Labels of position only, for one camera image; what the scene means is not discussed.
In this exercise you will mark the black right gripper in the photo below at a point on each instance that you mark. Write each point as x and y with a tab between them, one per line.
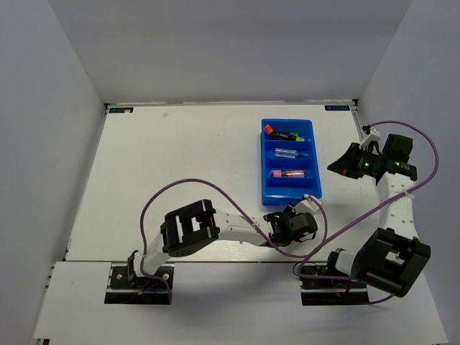
345	164

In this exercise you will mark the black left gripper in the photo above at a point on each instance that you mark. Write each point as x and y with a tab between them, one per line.
287	212

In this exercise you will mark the pink crayon tube case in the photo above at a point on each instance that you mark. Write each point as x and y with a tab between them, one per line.
288	174

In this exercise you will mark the clear spray bottle blue cap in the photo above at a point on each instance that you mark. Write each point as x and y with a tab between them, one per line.
289	153

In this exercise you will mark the green cap black highlighter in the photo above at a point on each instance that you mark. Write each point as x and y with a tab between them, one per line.
287	136

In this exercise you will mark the orange cap black highlighter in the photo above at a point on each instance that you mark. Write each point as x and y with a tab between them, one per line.
271	133

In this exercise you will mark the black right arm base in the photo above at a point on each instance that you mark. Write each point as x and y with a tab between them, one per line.
314	292

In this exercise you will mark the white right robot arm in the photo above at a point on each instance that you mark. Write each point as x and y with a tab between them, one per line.
393	257

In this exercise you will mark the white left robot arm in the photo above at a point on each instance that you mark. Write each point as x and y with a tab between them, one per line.
189	229

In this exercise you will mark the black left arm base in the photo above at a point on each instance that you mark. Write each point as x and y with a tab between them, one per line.
140	291

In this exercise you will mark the blue plastic compartment bin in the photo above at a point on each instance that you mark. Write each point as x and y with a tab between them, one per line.
280	191

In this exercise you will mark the right corner table label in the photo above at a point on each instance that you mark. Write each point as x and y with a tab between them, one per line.
336	107

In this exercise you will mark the corner table label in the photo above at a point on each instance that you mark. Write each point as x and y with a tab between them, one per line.
336	107
121	110

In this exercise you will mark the left corner table label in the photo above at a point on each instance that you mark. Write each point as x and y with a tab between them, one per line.
121	110

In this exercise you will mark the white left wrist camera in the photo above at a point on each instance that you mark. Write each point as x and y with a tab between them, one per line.
308	204

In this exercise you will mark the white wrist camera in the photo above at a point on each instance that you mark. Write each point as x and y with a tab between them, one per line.
370	135
308	204

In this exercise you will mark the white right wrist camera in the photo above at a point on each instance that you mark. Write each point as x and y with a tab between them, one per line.
370	135

